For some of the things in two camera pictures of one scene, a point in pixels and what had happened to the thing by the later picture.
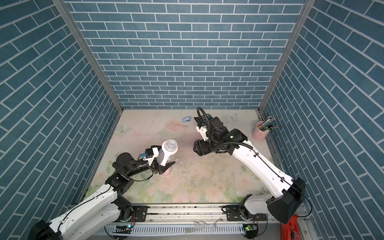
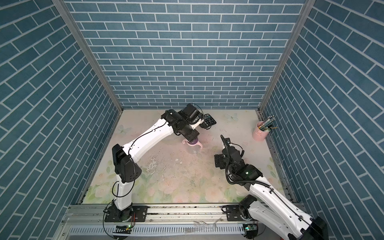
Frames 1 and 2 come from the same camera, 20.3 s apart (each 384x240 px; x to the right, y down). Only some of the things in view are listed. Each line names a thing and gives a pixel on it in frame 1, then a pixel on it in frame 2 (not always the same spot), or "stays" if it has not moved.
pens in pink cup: (266, 125) stays
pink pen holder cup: (258, 134) stays
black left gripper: (160, 170) → (194, 134)
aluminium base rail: (189, 214) stays
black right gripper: (201, 146) → (220, 158)
